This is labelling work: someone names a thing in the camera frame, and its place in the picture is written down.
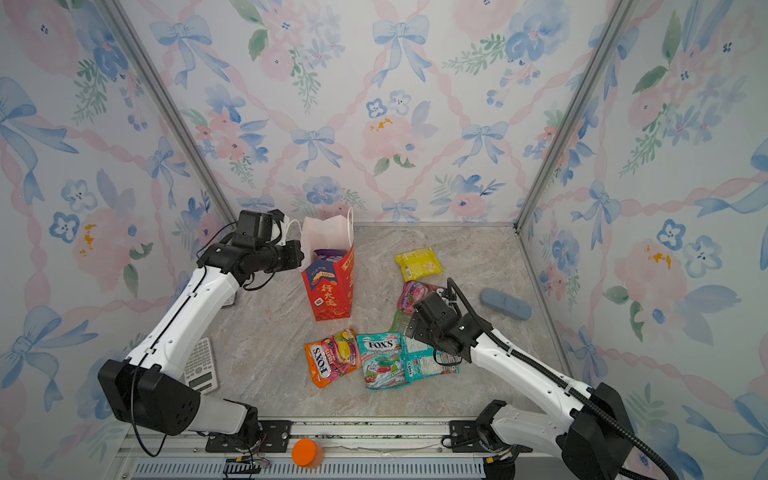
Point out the aluminium front rail frame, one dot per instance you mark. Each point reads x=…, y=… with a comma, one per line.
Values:
x=355, y=448

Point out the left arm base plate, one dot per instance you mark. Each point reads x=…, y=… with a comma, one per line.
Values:
x=263, y=436

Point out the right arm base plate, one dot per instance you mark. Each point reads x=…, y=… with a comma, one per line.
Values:
x=471, y=437

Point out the red paper gift bag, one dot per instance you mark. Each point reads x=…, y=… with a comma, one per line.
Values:
x=329, y=286

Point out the purple candy packet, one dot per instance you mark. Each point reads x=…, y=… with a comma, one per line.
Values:
x=330, y=255

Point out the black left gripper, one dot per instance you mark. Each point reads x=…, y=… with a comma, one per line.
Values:
x=297, y=256

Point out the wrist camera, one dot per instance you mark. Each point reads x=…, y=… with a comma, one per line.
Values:
x=434, y=312
x=254, y=229

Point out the pink Fox's candy packet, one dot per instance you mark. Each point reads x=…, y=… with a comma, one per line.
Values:
x=415, y=291

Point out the blue grey oblong case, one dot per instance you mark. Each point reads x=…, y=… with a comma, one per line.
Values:
x=505, y=304

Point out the orange round cap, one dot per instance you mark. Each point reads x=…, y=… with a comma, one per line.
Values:
x=308, y=454

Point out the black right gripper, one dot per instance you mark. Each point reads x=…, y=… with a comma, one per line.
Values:
x=420, y=332

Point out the teal candy packet back side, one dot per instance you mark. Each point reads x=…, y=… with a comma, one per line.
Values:
x=422, y=361

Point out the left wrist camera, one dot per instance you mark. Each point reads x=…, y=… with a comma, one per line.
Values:
x=254, y=229

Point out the orange Fox's candy packet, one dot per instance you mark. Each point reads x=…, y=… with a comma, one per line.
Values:
x=333, y=357

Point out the small green flat packet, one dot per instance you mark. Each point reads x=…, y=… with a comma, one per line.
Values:
x=400, y=322

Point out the teal Fox's front candy packet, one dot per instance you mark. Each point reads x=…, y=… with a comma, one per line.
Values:
x=382, y=357

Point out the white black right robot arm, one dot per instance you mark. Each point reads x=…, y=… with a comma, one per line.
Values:
x=584, y=426

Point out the grey calculator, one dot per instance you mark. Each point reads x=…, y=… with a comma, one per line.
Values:
x=200, y=372

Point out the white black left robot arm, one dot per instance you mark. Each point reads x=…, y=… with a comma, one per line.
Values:
x=145, y=389

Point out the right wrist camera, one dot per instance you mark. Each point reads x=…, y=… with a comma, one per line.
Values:
x=434, y=312

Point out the yellow snack packet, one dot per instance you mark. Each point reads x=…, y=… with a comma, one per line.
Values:
x=418, y=264

